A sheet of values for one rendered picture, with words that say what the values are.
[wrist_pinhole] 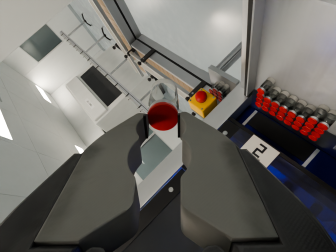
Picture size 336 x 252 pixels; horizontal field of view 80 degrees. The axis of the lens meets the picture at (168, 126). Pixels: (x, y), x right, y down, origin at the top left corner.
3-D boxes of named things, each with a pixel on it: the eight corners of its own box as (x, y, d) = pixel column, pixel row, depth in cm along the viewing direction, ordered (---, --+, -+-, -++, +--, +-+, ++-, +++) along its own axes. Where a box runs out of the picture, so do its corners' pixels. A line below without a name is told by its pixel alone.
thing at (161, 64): (244, 92, 77) (215, 121, 76) (243, 112, 90) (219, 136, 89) (141, 31, 112) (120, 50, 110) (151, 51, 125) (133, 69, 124)
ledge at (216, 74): (239, 101, 81) (236, 104, 81) (215, 86, 88) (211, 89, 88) (239, 80, 69) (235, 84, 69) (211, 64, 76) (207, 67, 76)
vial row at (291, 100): (334, 122, 48) (321, 135, 47) (266, 85, 56) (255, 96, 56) (338, 118, 46) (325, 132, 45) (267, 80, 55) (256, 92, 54)
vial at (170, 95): (177, 77, 16) (179, 100, 13) (177, 101, 17) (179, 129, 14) (149, 78, 16) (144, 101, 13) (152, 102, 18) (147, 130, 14)
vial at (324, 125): (338, 117, 46) (325, 132, 45) (328, 112, 47) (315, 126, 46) (342, 113, 44) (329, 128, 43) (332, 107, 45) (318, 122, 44)
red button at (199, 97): (210, 99, 70) (202, 107, 70) (201, 93, 72) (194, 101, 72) (208, 93, 67) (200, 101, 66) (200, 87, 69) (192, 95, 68)
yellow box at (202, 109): (218, 107, 75) (205, 121, 74) (204, 97, 78) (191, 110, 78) (216, 96, 68) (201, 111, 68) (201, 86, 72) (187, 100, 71)
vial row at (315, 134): (330, 126, 50) (318, 139, 49) (265, 89, 58) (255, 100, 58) (334, 122, 48) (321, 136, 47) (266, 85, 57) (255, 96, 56)
